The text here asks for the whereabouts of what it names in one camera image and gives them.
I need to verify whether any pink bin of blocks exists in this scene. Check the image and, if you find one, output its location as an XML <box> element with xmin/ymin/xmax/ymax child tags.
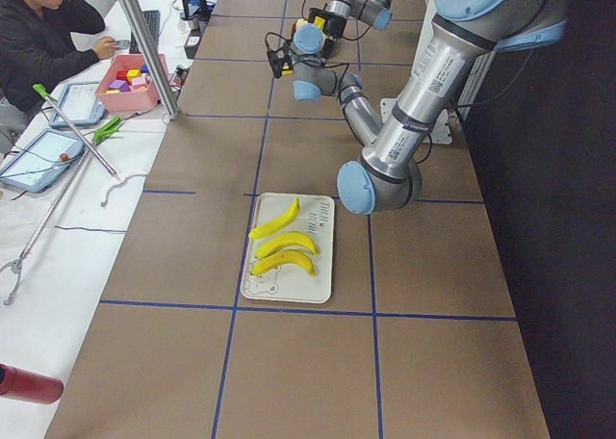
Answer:
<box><xmin>95</xmin><ymin>54</ymin><xmax>160</xmax><ymax>112</ymax></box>

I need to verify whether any blue teach pendant far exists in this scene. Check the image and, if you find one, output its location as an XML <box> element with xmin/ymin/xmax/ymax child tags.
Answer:
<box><xmin>56</xmin><ymin>82</ymin><xmax>106</xmax><ymax>127</ymax></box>

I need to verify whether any black keyboard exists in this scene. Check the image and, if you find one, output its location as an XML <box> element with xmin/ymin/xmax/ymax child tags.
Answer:
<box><xmin>128</xmin><ymin>9</ymin><xmax>162</xmax><ymax>55</ymax></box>

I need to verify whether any blue teach pendant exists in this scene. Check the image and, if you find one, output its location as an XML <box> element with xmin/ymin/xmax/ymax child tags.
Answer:
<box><xmin>1</xmin><ymin>128</ymin><xmax>85</xmax><ymax>193</ymax></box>
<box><xmin>56</xmin><ymin>82</ymin><xmax>106</xmax><ymax>127</ymax></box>

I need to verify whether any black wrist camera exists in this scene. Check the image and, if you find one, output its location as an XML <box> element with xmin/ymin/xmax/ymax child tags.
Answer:
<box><xmin>264</xmin><ymin>32</ymin><xmax>289</xmax><ymax>79</ymax></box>

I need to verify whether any white hook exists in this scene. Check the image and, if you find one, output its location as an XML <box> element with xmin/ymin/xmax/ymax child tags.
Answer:
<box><xmin>100</xmin><ymin>170</ymin><xmax>148</xmax><ymax>207</ymax></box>

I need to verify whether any red bottle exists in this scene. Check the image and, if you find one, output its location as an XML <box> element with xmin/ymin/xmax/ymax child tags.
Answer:
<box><xmin>1</xmin><ymin>364</ymin><xmax>64</xmax><ymax>404</ymax></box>

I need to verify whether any yellow banana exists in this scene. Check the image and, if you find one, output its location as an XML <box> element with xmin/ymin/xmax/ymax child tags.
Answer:
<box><xmin>254</xmin><ymin>231</ymin><xmax>320</xmax><ymax>259</ymax></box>
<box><xmin>248</xmin><ymin>197</ymin><xmax>300</xmax><ymax>240</ymax></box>
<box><xmin>250</xmin><ymin>250</ymin><xmax>317</xmax><ymax>276</ymax></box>
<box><xmin>313</xmin><ymin>16</ymin><xmax>325</xmax><ymax>30</ymax></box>

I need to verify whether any aluminium frame post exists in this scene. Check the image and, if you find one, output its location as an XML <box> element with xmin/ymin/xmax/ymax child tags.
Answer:
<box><xmin>118</xmin><ymin>0</ymin><xmax>180</xmax><ymax>121</ymax></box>

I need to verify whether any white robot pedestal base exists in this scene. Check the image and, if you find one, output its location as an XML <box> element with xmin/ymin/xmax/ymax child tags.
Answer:
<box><xmin>379</xmin><ymin>97</ymin><xmax>453</xmax><ymax>145</ymax></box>

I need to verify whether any long reacher grabber tool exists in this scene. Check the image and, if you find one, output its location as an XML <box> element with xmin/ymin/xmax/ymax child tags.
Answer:
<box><xmin>0</xmin><ymin>83</ymin><xmax>120</xmax><ymax>307</ymax></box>

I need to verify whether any blue teach pendant near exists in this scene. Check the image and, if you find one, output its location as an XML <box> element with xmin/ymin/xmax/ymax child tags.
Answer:
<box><xmin>1</xmin><ymin>128</ymin><xmax>85</xmax><ymax>193</ymax></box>

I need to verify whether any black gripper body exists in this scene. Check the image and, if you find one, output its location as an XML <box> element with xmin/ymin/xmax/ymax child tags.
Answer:
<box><xmin>308</xmin><ymin>8</ymin><xmax>347</xmax><ymax>59</ymax></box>
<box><xmin>281</xmin><ymin>41</ymin><xmax>301</xmax><ymax>76</ymax></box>

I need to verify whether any white bear tray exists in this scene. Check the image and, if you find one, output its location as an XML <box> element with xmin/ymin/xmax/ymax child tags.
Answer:
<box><xmin>241</xmin><ymin>193</ymin><xmax>335</xmax><ymax>304</ymax></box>

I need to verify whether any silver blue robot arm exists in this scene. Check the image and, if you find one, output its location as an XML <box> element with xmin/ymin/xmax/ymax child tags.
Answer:
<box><xmin>308</xmin><ymin>0</ymin><xmax>393</xmax><ymax>60</ymax></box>
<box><xmin>269</xmin><ymin>0</ymin><xmax>568</xmax><ymax>215</ymax></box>

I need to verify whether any green clip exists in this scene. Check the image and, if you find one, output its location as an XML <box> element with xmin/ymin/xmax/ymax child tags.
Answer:
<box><xmin>91</xmin><ymin>116</ymin><xmax>122</xmax><ymax>145</ymax></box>

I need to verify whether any person in black hoodie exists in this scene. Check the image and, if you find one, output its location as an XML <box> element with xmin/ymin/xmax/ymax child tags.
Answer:
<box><xmin>1</xmin><ymin>0</ymin><xmax>119</xmax><ymax>114</ymax></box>

